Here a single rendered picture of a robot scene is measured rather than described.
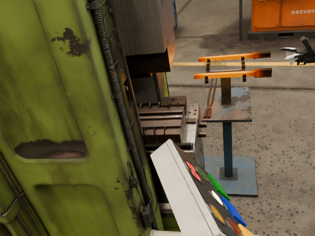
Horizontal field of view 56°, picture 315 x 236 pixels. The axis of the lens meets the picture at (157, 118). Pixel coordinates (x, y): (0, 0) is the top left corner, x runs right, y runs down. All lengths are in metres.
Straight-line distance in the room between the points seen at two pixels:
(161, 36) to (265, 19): 3.89
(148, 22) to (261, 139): 1.98
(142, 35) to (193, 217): 0.59
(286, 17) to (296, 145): 2.50
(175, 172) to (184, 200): 0.09
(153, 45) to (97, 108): 0.30
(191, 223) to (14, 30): 0.68
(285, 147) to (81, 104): 2.10
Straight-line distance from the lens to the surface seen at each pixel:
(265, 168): 2.50
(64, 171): 1.08
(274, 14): 4.80
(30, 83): 0.98
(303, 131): 2.90
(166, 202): 1.57
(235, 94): 2.07
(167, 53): 1.07
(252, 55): 1.97
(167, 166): 0.82
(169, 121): 1.31
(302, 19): 4.83
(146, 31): 1.00
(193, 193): 0.72
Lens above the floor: 1.74
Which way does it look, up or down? 34 degrees down
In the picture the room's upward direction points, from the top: 11 degrees counter-clockwise
